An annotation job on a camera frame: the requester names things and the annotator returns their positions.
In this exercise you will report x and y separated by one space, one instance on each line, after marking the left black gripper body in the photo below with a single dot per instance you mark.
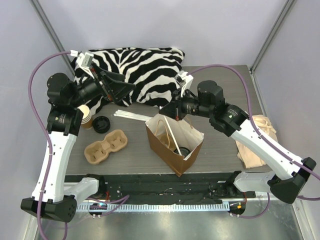
104 85

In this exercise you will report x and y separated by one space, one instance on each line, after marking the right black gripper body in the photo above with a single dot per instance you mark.
178 107

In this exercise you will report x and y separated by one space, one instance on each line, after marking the brown paper bag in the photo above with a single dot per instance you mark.
186 136

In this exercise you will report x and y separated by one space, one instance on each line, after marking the stack of paper cups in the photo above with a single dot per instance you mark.
87 121

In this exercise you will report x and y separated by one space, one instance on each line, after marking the black cup lid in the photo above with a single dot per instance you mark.
182 151

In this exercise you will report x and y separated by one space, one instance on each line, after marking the cardboard cup carrier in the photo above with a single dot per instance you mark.
167 141
99 151

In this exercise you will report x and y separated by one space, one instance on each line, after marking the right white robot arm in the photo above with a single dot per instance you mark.
289 172

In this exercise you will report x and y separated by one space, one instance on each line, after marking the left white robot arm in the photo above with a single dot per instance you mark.
49 200

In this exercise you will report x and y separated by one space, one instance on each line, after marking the zebra print pillow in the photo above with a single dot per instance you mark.
151 70

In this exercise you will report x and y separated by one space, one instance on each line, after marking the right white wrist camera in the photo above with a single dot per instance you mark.
184 80

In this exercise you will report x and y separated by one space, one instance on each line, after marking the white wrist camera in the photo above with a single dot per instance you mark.
84 60
184 80

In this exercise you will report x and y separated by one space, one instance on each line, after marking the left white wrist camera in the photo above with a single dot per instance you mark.
84 60

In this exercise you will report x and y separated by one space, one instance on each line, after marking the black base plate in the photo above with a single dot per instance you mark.
170 189

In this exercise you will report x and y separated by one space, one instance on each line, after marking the white slotted cable duct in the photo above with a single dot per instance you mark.
134 208

